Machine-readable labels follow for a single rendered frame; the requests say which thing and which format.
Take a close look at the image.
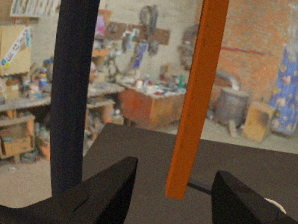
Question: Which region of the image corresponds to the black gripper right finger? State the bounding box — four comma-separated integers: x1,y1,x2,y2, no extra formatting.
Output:
210,169,298,224

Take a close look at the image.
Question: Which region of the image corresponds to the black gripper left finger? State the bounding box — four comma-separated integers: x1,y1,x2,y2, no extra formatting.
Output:
0,156,138,224

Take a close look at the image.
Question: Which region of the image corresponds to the grey hoop with orange handle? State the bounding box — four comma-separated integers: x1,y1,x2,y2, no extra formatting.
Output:
165,0,229,200

